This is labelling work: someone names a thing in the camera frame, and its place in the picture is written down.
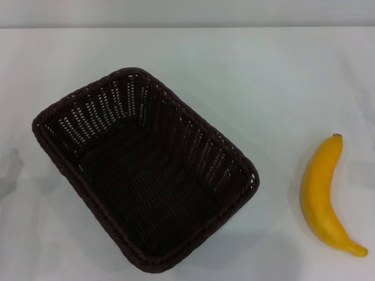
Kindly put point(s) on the yellow banana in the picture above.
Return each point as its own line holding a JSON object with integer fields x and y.
{"x": 316, "y": 199}

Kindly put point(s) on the dark brown woven basket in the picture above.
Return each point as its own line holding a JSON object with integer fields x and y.
{"x": 140, "y": 190}

